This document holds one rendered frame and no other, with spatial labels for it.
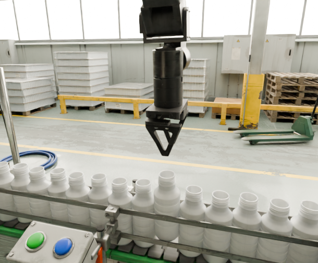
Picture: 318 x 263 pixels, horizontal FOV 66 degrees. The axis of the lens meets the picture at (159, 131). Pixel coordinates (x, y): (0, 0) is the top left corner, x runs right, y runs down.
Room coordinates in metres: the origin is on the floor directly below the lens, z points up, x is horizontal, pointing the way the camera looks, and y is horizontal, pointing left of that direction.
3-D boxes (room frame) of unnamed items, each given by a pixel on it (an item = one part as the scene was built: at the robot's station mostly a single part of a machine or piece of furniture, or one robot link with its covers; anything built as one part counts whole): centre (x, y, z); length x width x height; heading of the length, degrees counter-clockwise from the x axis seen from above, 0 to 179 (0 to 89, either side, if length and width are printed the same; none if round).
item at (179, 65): (0.48, -0.02, 1.43); 0.07 x 0.06 x 0.07; 164
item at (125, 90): (6.64, 0.76, 0.33); 1.25 x 1.03 x 0.66; 163
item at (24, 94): (6.53, 3.61, 0.42); 1.23 x 1.04 x 0.83; 167
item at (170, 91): (0.48, -0.02, 1.37); 0.10 x 0.07 x 0.07; 165
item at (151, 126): (0.47, -0.02, 1.30); 0.07 x 0.07 x 0.09; 75
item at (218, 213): (0.45, -0.13, 1.08); 0.06 x 0.06 x 0.17
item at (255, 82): (4.77, -1.82, 0.55); 0.40 x 0.34 x 1.10; 75
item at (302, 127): (4.12, -2.10, 0.58); 1.45 x 0.54 x 1.16; 95
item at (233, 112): (6.04, -1.90, 0.16); 1.23 x 1.02 x 0.31; 163
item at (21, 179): (0.60, 0.37, 1.08); 0.06 x 0.06 x 0.17
